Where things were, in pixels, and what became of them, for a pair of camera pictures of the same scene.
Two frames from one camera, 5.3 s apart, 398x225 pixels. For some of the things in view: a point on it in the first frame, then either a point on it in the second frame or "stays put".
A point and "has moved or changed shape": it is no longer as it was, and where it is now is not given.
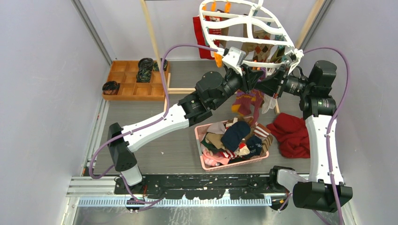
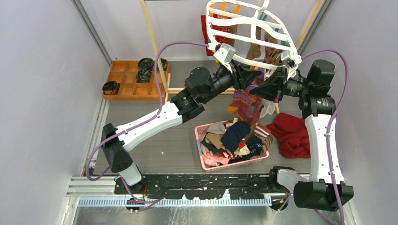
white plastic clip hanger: [250, 28] stays put
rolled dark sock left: [110, 87] stays put
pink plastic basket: [226, 144] stays put
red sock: [205, 53] → [220, 40]
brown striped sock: [266, 143] stays put
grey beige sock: [216, 127] stays put
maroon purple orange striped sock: [253, 100] stays put
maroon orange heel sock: [242, 103] has moved or changed shape
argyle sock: [262, 50] → [271, 53]
